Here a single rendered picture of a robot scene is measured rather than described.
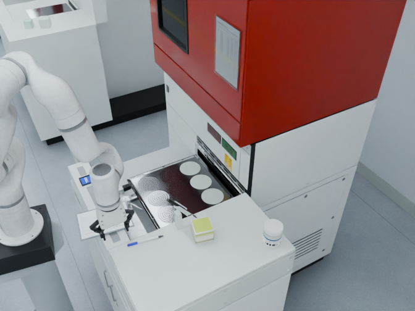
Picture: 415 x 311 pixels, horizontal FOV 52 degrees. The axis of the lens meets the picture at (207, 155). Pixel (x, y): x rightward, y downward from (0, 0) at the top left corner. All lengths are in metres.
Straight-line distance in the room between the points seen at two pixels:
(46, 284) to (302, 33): 1.51
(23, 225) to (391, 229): 2.35
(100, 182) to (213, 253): 0.50
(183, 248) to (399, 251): 1.81
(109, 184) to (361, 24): 1.09
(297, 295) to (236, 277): 1.18
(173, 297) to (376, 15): 1.27
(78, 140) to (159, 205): 0.66
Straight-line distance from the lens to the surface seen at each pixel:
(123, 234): 1.71
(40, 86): 1.27
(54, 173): 3.55
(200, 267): 1.58
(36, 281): 2.06
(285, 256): 1.65
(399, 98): 3.07
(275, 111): 1.64
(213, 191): 1.92
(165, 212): 1.84
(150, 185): 1.96
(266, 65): 1.50
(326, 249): 2.75
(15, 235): 1.86
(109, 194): 1.45
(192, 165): 2.05
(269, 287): 1.75
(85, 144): 1.33
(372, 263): 2.96
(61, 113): 1.28
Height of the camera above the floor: 2.26
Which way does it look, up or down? 40 degrees down
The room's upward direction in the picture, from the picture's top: straight up
